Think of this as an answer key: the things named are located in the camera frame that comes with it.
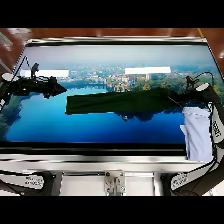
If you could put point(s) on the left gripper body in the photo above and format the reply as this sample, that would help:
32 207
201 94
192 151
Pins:
49 87

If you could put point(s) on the dark green garment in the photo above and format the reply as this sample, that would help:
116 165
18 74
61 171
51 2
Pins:
116 101

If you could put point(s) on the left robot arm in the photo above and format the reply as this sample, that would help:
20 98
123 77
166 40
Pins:
20 87

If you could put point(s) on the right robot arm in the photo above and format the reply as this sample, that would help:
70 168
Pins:
216 126

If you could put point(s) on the white garment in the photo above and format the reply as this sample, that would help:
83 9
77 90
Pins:
198 133

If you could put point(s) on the silver frame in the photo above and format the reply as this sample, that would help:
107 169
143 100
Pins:
100 165

